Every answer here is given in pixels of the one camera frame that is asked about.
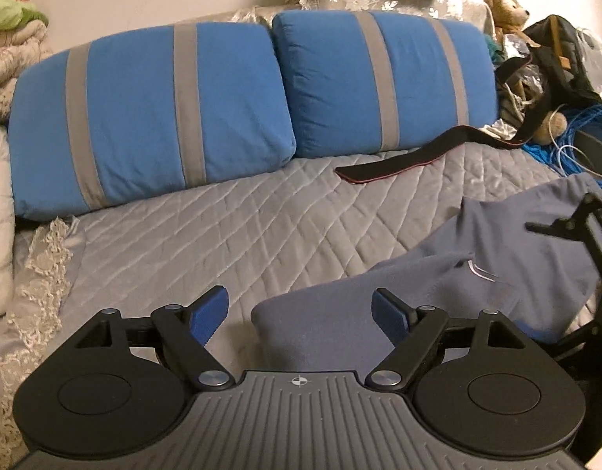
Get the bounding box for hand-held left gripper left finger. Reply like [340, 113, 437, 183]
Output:
[76, 285, 236, 393]

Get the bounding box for white crumpled cloth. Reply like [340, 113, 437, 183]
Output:
[477, 120, 517, 140]

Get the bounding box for lace-trimmed satin cloth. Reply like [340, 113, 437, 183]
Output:
[0, 215, 81, 432]

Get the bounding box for blue grey-striped pillow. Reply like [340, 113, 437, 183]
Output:
[7, 22, 298, 219]
[270, 10, 499, 157]

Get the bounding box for black red-edged strap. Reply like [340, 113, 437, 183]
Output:
[334, 54, 553, 185]

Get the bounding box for black bag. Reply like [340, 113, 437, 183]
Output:
[497, 14, 602, 108]

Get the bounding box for grey-blue fleece pants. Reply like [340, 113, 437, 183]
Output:
[251, 172, 602, 375]

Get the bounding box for beige textured blanket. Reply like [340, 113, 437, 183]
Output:
[0, 20, 52, 123]

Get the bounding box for blue cable coil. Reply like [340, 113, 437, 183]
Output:
[521, 105, 602, 189]

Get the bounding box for white cable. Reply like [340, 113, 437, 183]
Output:
[546, 108, 602, 179]

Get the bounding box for clear plastic bag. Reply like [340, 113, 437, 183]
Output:
[573, 27, 602, 96]

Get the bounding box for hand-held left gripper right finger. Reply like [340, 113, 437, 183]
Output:
[367, 287, 526, 393]

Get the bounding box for teal fluffy cloth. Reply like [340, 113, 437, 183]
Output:
[482, 32, 505, 64]

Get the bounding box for light green cloth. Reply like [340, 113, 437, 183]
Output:
[0, 0, 49, 35]

